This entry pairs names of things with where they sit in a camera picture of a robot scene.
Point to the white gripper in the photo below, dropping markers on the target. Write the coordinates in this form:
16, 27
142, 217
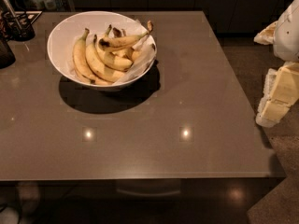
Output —
288, 32

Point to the spotted top banana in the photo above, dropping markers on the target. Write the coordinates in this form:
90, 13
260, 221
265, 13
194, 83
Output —
109, 44

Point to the small back yellow banana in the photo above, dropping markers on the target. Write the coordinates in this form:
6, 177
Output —
130, 53

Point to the right yellow banana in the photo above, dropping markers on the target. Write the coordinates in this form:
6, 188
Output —
111, 60

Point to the white ceramic bowl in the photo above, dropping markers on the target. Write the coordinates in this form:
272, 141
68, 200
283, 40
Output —
63, 37

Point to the middle yellow banana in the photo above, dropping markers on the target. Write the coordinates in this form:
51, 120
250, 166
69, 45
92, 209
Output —
98, 67

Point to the leftmost yellow banana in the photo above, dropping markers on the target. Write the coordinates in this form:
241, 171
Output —
82, 69

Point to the white paper liner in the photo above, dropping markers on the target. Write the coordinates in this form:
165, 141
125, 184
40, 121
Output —
146, 46

